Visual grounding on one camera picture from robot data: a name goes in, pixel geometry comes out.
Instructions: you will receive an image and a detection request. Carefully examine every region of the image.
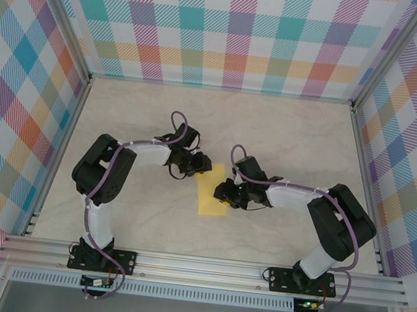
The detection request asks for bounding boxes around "yellow square paper sheet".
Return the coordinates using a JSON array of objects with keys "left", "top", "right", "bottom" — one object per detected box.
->
[{"left": 192, "top": 161, "right": 233, "bottom": 219}]

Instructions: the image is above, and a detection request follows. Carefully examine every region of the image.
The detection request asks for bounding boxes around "right small circuit board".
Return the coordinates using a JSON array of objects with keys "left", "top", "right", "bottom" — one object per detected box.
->
[{"left": 298, "top": 298, "right": 323, "bottom": 311}]

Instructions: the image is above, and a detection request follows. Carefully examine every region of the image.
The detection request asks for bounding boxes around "small circuit board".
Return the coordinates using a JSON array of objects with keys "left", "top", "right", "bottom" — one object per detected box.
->
[
  {"left": 298, "top": 298, "right": 323, "bottom": 311},
  {"left": 80, "top": 274, "right": 115, "bottom": 290}
]

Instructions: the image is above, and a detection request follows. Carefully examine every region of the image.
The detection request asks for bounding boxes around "left small circuit board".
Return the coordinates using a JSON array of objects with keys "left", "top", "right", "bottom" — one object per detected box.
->
[{"left": 80, "top": 274, "right": 115, "bottom": 290}]

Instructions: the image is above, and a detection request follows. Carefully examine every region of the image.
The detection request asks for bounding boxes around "right gripper black wire loop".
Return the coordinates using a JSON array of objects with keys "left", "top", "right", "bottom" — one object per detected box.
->
[{"left": 243, "top": 200, "right": 269, "bottom": 214}]

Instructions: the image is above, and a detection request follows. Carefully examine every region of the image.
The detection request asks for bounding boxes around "gripper black wire loop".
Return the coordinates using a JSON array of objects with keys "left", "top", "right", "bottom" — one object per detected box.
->
[
  {"left": 167, "top": 164, "right": 189, "bottom": 181},
  {"left": 243, "top": 200, "right": 269, "bottom": 214}
]

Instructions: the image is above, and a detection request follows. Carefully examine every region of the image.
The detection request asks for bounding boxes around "left gripper black wire loop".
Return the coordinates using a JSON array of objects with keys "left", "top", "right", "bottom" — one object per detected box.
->
[{"left": 167, "top": 164, "right": 189, "bottom": 181}]

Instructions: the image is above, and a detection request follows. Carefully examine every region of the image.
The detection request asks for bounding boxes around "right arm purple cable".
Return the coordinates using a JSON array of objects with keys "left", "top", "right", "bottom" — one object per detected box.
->
[{"left": 211, "top": 142, "right": 371, "bottom": 312}]

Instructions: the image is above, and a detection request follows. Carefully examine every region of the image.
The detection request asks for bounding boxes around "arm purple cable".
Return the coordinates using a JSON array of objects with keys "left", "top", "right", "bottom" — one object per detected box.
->
[
  {"left": 211, "top": 142, "right": 371, "bottom": 312},
  {"left": 72, "top": 100, "right": 192, "bottom": 309}
]

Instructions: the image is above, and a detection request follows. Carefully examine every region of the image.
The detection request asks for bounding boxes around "thin aluminium wall rail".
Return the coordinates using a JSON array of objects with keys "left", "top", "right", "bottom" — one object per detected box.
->
[{"left": 88, "top": 67, "right": 355, "bottom": 108}]

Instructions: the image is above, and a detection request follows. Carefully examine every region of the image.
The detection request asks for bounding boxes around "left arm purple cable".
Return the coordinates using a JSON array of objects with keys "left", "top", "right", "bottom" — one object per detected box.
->
[{"left": 72, "top": 100, "right": 192, "bottom": 309}]

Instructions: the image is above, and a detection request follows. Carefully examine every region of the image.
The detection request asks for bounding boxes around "long aluminium mounting rail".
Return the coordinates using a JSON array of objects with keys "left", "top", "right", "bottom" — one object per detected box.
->
[{"left": 0, "top": 231, "right": 413, "bottom": 312}]

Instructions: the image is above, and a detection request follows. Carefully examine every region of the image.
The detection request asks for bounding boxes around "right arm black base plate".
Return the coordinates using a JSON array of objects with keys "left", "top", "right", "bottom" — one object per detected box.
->
[{"left": 267, "top": 266, "right": 338, "bottom": 300}]

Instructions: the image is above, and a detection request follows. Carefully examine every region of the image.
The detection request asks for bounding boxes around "slotted grey cable duct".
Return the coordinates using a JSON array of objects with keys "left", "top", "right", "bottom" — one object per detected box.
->
[{"left": 8, "top": 263, "right": 297, "bottom": 312}]

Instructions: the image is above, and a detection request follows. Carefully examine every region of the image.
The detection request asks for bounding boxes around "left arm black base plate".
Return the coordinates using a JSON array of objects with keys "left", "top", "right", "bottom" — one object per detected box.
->
[{"left": 67, "top": 243, "right": 139, "bottom": 277}]

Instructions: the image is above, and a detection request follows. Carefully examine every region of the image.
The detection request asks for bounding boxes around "aluminium side rail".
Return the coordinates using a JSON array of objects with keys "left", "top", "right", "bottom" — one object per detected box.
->
[
  {"left": 23, "top": 70, "right": 94, "bottom": 242},
  {"left": 331, "top": 104, "right": 407, "bottom": 276}
]

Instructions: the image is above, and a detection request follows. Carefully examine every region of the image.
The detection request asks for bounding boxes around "aluminium frame post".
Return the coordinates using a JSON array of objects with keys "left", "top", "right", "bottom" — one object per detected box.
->
[
  {"left": 14, "top": 0, "right": 103, "bottom": 84},
  {"left": 350, "top": 0, "right": 417, "bottom": 119}
]

